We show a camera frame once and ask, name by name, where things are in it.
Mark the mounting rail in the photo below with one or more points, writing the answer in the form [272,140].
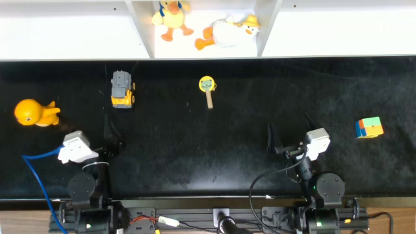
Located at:
[195,217]

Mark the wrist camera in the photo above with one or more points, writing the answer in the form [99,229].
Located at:
[76,148]
[318,141]

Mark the yellow plush duck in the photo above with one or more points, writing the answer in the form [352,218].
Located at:
[172,18]

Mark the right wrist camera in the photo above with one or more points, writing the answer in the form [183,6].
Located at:
[318,141]

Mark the yellow rubber duck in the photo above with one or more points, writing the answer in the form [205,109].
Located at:
[31,112]

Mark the white plush duck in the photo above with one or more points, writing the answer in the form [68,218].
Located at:
[230,34]

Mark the many-coloured puzzle cube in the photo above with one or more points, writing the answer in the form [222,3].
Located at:
[370,128]

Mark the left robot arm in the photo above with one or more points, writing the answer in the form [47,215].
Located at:
[81,188]

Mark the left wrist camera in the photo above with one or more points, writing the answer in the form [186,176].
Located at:
[76,148]

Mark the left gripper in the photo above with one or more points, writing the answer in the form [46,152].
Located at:
[112,150]

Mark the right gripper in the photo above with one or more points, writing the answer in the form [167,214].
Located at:
[289,151]

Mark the grey and yellow toy truck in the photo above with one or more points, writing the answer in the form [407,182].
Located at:
[122,85]

